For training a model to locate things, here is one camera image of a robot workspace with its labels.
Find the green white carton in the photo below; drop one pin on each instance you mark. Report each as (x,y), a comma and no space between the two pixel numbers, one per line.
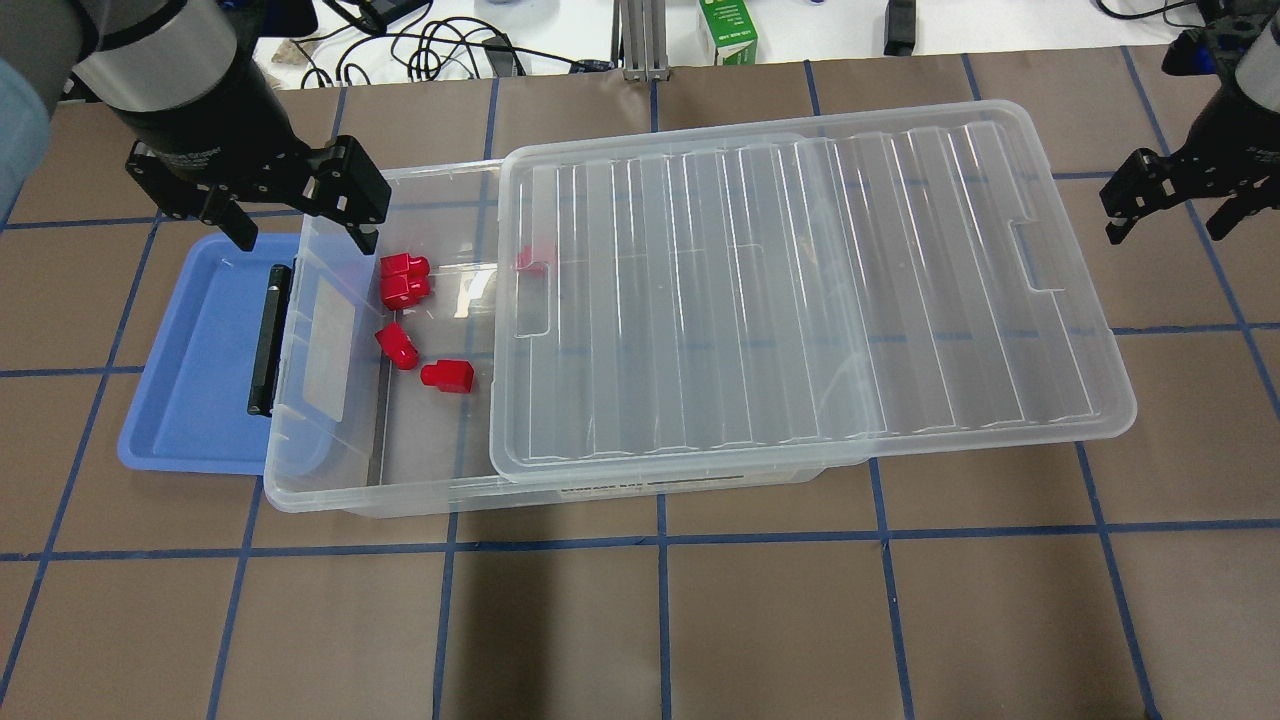
(728,33)

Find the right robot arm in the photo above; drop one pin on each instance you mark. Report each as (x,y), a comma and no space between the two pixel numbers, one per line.
(1237,45)

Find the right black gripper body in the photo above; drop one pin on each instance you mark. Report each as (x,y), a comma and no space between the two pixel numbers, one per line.
(1243,122)

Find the clear plastic box lid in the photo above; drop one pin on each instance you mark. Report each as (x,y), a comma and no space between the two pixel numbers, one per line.
(797,293)

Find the aluminium frame post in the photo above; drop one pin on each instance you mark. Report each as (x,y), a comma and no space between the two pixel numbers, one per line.
(639,40)

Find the black box latch handle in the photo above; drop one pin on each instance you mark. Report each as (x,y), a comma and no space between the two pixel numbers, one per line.
(268,349)

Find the red block in box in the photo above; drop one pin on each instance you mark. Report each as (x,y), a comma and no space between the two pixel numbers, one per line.
(398,347)
(404,263)
(398,292)

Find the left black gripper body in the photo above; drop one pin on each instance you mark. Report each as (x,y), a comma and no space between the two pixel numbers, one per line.
(205,118)

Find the blue plastic tray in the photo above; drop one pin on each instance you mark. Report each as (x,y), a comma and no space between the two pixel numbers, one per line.
(189,412)

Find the red block under lid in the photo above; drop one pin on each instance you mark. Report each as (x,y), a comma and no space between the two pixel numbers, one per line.
(536,261)

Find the clear plastic storage box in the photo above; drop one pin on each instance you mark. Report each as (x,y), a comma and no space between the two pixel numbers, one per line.
(384,393)

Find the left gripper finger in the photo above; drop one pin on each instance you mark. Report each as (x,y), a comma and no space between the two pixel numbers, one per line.
(364,232)
(221,209)

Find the black power adapter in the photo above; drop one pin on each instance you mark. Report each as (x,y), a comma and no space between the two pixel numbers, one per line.
(377,15)

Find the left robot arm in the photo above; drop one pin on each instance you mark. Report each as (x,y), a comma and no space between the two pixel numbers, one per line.
(132,55)

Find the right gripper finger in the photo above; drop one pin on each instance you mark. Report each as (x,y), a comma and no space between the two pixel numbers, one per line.
(1234,210)
(1119,227)

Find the red block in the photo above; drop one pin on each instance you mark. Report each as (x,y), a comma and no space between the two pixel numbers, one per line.
(404,263)
(455,376)
(536,261)
(398,347)
(398,292)

